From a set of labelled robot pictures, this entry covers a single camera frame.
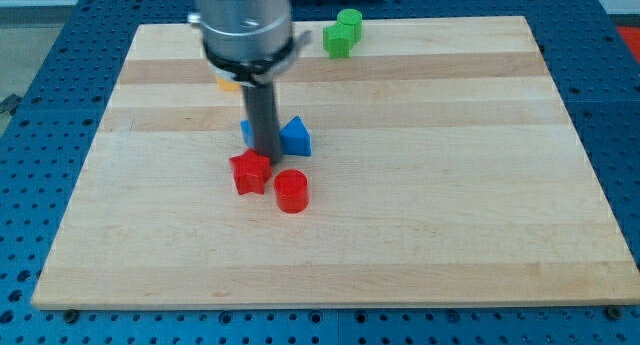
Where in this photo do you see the green cylinder block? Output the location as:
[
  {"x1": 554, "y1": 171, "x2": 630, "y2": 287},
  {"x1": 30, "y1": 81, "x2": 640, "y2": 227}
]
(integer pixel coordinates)
[{"x1": 337, "y1": 8, "x2": 363, "y2": 42}]

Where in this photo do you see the yellow block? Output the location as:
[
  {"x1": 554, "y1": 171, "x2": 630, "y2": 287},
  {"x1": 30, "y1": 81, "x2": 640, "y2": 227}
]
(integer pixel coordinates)
[{"x1": 215, "y1": 75, "x2": 241, "y2": 91}]

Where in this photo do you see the wooden board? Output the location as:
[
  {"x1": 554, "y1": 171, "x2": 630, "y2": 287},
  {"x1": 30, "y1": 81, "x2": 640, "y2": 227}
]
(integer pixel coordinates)
[{"x1": 32, "y1": 16, "x2": 639, "y2": 310}]

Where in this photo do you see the blue cube block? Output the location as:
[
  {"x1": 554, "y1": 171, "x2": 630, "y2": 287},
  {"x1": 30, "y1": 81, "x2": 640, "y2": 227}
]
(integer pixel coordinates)
[{"x1": 240, "y1": 119, "x2": 254, "y2": 149}]

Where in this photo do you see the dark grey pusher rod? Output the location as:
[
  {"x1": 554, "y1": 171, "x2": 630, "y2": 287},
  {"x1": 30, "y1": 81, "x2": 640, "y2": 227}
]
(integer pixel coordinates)
[{"x1": 242, "y1": 83, "x2": 282, "y2": 165}]

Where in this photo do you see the green star block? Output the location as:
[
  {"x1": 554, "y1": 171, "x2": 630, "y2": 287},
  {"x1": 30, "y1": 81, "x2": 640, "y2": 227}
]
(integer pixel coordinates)
[{"x1": 323, "y1": 23, "x2": 355, "y2": 59}]

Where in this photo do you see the red cylinder block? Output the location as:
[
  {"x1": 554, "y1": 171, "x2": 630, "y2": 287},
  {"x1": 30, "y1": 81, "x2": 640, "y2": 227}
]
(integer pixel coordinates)
[{"x1": 273, "y1": 169, "x2": 309, "y2": 213}]

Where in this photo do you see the red star block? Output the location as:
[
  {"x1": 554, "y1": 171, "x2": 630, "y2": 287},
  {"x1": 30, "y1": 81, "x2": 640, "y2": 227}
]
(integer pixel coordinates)
[{"x1": 229, "y1": 149, "x2": 272, "y2": 195}]

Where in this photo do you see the black clamp ring with cable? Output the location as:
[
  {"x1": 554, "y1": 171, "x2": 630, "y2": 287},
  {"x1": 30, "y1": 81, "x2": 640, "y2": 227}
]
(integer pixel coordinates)
[{"x1": 202, "y1": 37, "x2": 297, "y2": 88}]

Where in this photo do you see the blue triangle block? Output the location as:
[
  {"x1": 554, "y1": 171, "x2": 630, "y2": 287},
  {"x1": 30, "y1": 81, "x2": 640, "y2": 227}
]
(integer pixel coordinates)
[{"x1": 280, "y1": 116, "x2": 312, "y2": 157}]

